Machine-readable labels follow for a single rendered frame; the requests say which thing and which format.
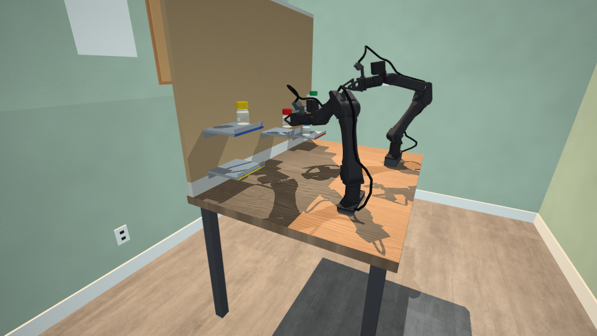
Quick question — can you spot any clear glass bottle with red cap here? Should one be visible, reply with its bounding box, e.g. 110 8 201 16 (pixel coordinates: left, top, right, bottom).
282 108 292 128

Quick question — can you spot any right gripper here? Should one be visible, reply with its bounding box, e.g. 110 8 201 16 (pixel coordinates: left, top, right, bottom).
343 63 374 92

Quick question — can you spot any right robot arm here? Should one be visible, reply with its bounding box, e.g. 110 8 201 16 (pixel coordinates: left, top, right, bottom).
371 61 432 160

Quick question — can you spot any clear bottle with yellow cap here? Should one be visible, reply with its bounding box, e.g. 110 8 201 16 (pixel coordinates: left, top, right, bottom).
236 101 250 126

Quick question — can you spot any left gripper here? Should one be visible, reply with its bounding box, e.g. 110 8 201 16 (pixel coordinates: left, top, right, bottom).
285 102 307 126

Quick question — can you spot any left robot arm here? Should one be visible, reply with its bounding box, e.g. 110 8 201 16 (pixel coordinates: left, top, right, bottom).
305 90 365 212

